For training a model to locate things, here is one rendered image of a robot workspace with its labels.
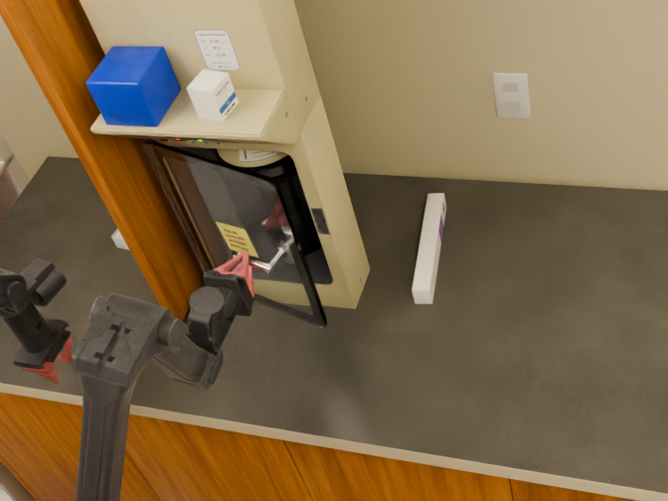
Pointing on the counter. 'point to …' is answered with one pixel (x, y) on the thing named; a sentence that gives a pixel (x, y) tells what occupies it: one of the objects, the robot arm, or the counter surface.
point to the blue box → (134, 85)
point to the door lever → (267, 262)
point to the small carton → (213, 94)
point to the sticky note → (237, 239)
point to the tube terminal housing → (172, 43)
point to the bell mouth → (250, 157)
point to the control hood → (169, 126)
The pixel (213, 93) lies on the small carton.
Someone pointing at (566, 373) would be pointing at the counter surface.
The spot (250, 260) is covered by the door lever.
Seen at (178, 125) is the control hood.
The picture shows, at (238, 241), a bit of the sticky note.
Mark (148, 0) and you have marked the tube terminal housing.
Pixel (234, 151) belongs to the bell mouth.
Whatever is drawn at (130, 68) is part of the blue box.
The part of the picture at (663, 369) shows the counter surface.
